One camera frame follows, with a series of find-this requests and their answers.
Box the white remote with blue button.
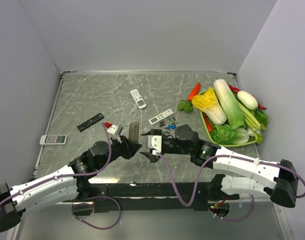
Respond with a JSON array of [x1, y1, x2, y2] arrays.
[[128, 121, 140, 144]]

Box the green leaf by carrot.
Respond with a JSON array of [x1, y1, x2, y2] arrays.
[[177, 100, 193, 113]]

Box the black remote control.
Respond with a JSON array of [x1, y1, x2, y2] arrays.
[[77, 113, 104, 132]]

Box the white eggplant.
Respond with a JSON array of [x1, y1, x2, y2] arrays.
[[237, 90, 258, 110]]

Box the white remote middle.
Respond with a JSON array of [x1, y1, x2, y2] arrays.
[[148, 108, 174, 125]]

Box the white grey remote left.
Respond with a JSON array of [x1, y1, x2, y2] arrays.
[[39, 134, 67, 146]]

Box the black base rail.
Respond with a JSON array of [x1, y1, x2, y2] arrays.
[[77, 182, 241, 213]]

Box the white remote far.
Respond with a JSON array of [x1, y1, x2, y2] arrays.
[[130, 89, 147, 110]]

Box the celery stalks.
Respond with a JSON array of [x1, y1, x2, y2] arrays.
[[238, 102, 266, 130]]

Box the blue battery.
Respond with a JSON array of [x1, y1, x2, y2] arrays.
[[167, 124, 177, 130]]

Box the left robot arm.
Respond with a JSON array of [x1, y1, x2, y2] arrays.
[[0, 136, 142, 233]]

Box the green lettuce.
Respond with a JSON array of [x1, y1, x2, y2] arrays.
[[211, 124, 242, 145]]

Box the orange carrot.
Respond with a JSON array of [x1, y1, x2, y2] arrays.
[[187, 82, 201, 101]]

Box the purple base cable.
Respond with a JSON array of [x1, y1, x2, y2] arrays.
[[71, 196, 123, 230]]

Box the green napa cabbage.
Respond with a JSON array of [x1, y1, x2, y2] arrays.
[[213, 79, 246, 130]]

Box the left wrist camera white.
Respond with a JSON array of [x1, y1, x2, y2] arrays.
[[104, 121, 124, 142]]

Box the red chili pepper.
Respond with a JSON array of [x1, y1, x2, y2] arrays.
[[228, 84, 267, 110]]

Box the yellow napa cabbage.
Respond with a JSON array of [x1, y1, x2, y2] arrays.
[[192, 87, 227, 125]]

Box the green plastic tray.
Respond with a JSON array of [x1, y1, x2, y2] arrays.
[[192, 87, 256, 147]]

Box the red pepper in tray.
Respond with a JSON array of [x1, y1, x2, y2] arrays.
[[202, 113, 213, 133]]

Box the bok choy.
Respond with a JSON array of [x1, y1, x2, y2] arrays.
[[232, 127, 263, 144]]

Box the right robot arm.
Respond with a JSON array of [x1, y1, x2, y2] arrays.
[[143, 124, 299, 208]]

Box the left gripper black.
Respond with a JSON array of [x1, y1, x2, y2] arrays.
[[96, 133, 142, 170]]

